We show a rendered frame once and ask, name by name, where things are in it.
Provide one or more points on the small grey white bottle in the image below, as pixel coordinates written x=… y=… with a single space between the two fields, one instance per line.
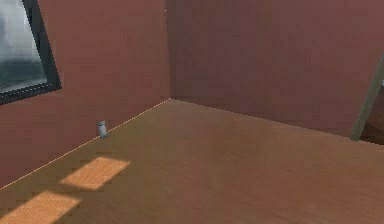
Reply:
x=102 y=129

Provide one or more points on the black framed window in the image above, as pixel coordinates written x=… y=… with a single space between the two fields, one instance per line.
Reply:
x=20 y=50

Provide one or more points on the olive green door frame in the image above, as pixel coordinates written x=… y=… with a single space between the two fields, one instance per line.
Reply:
x=366 y=103

